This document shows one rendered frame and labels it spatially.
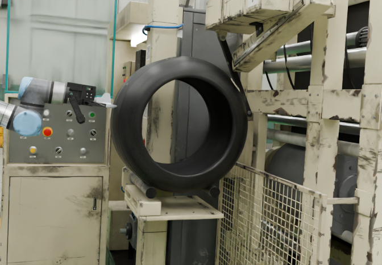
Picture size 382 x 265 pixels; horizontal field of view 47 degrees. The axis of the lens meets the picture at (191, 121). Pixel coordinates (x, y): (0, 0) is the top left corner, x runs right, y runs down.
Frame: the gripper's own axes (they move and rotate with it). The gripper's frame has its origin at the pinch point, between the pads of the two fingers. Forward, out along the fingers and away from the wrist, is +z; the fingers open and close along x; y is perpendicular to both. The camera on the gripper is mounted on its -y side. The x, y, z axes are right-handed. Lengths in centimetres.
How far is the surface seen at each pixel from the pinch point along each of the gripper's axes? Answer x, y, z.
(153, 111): 27.2, 0.6, 23.7
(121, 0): 924, 254, 118
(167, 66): -10.7, 19.6, 17.3
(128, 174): 24.7, -30.8, 15.5
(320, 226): -60, -28, 65
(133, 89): -9.4, 8.3, 5.4
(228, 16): -4, 46, 42
